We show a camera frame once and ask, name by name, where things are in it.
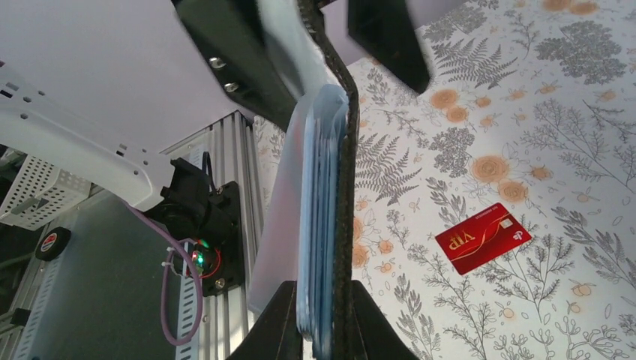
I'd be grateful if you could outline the white perforated basket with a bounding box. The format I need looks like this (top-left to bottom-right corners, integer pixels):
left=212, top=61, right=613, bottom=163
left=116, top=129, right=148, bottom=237
left=1, top=155, right=92, bottom=230

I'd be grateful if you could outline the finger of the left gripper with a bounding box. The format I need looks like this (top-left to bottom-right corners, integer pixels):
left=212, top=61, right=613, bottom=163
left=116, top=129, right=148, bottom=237
left=347, top=0, right=431, bottom=95
left=172, top=0, right=296, bottom=131

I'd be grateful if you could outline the black tape roll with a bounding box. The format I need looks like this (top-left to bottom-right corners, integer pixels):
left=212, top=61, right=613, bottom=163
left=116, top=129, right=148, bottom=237
left=34, top=226, right=72, bottom=262

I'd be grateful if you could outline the black leather card holder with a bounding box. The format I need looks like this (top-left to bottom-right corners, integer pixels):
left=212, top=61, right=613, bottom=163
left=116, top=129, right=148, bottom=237
left=248, top=0, right=362, bottom=360

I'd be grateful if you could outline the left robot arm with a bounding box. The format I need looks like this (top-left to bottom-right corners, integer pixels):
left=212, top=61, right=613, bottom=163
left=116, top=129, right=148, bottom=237
left=1, top=1, right=359, bottom=240

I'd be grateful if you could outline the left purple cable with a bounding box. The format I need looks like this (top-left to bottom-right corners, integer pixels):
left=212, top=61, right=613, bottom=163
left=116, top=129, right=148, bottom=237
left=121, top=201, right=206, bottom=347

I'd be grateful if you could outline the floral patterned table mat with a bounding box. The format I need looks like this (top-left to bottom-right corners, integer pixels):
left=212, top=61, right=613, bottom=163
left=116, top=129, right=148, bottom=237
left=349, top=1, right=635, bottom=359

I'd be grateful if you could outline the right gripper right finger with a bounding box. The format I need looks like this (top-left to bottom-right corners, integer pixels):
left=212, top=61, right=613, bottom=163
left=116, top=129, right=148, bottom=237
left=352, top=280, right=418, bottom=360

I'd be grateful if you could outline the red VIP card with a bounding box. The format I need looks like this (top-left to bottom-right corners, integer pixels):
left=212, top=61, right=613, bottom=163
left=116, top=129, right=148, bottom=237
left=435, top=202, right=533, bottom=275

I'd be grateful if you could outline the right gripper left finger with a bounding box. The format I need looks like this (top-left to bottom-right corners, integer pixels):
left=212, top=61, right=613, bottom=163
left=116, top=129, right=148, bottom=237
left=228, top=280, right=303, bottom=360

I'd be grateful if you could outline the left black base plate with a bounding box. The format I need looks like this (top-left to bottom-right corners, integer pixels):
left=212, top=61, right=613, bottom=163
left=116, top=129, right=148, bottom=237
left=190, top=181, right=245, bottom=297

